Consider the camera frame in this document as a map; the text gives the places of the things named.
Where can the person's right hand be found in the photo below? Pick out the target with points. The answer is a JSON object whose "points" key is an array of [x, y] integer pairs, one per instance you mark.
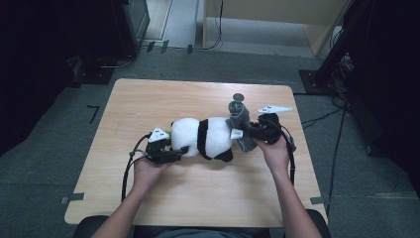
{"points": [[274, 157]]}

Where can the black chair armrest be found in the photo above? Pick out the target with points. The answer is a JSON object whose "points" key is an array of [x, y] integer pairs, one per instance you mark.
{"points": [[320, 224], [87, 228]]}

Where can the black cabinet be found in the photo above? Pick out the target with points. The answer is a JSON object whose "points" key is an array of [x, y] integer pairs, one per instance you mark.
{"points": [[128, 26]]}

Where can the black angled floor tape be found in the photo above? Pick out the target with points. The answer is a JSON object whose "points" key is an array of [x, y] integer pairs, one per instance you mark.
{"points": [[95, 112]]}

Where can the light wooden cabinet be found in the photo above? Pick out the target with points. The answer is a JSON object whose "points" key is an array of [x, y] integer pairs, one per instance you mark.
{"points": [[264, 10]]}

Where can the black square stand base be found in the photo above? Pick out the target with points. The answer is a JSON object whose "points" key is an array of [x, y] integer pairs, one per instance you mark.
{"points": [[310, 82]]}

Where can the grey knitted cloth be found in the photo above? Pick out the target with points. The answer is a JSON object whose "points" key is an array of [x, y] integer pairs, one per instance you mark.
{"points": [[239, 114]]}

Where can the dark round table grommet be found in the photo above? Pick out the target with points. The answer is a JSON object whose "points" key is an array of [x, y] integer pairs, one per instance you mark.
{"points": [[238, 96]]}

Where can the grey tape strip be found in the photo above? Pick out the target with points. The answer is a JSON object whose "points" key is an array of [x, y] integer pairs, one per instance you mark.
{"points": [[72, 197], [318, 200]]}

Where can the person's dark clothing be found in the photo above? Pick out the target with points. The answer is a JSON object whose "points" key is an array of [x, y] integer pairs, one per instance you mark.
{"points": [[198, 234]]}

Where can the black slanted stand pole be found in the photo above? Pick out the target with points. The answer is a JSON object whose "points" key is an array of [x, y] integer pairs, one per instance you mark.
{"points": [[334, 54]]}

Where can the dark curtain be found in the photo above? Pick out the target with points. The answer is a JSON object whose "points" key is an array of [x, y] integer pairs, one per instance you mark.
{"points": [[389, 82], [29, 66]]}

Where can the panda plush toy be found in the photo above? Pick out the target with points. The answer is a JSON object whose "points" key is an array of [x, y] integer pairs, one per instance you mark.
{"points": [[211, 137]]}

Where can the person's left hand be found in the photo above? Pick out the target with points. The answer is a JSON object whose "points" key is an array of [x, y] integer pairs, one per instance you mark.
{"points": [[148, 173]]}

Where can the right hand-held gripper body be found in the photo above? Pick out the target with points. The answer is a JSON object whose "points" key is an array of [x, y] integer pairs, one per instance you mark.
{"points": [[270, 129]]}

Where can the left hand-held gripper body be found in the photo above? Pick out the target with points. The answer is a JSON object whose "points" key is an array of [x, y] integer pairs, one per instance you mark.
{"points": [[158, 147]]}

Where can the black flat stand base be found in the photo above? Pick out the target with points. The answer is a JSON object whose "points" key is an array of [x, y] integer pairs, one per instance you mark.
{"points": [[95, 76]]}

